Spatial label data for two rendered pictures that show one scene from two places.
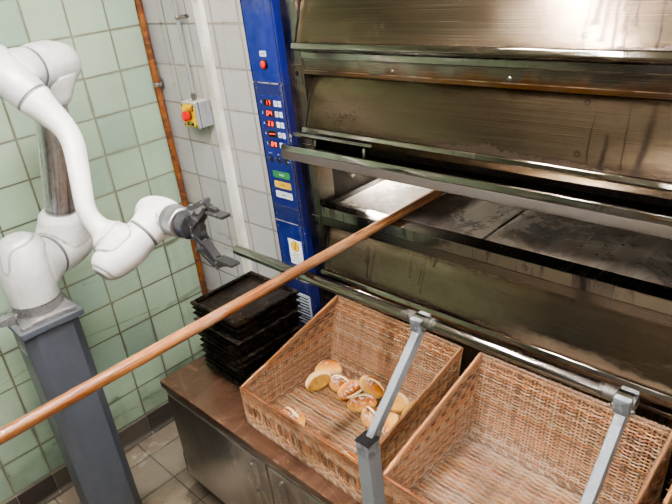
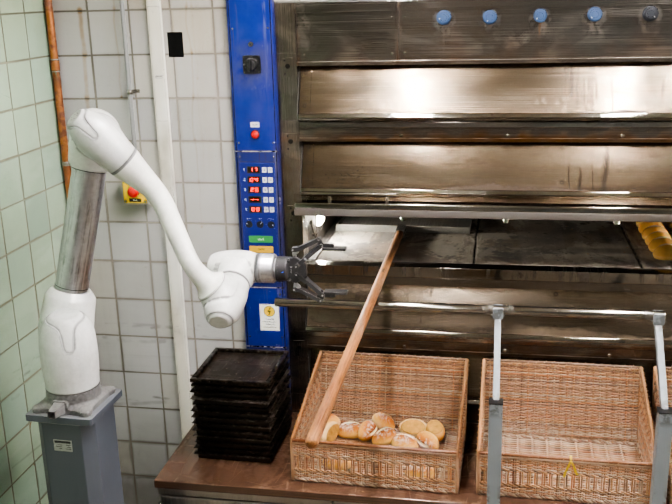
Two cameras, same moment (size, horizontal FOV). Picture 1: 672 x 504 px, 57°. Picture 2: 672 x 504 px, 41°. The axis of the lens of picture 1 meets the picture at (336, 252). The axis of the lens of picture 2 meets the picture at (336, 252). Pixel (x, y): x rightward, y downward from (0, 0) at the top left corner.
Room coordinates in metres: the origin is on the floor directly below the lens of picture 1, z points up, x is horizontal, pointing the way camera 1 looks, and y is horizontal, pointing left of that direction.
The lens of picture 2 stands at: (-0.57, 1.78, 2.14)
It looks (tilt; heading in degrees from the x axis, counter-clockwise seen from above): 16 degrees down; 324
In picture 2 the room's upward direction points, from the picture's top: 2 degrees counter-clockwise
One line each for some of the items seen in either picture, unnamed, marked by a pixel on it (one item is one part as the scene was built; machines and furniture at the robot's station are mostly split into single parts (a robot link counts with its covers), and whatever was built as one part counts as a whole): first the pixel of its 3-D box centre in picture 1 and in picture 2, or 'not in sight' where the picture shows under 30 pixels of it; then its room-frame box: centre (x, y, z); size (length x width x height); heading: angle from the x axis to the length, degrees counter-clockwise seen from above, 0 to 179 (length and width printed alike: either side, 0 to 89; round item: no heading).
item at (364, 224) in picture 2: not in sight; (406, 218); (2.23, -0.65, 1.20); 0.55 x 0.36 x 0.03; 43
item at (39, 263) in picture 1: (27, 266); (68, 347); (1.83, 0.99, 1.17); 0.18 x 0.16 x 0.22; 162
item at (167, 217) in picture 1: (179, 221); (268, 268); (1.62, 0.43, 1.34); 0.09 x 0.06 x 0.09; 133
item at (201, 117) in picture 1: (196, 113); (138, 189); (2.42, 0.47, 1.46); 0.10 x 0.07 x 0.10; 43
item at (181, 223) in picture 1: (193, 227); (291, 268); (1.57, 0.38, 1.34); 0.09 x 0.07 x 0.08; 43
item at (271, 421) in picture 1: (349, 386); (383, 416); (1.60, 0.01, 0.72); 0.56 x 0.49 x 0.28; 42
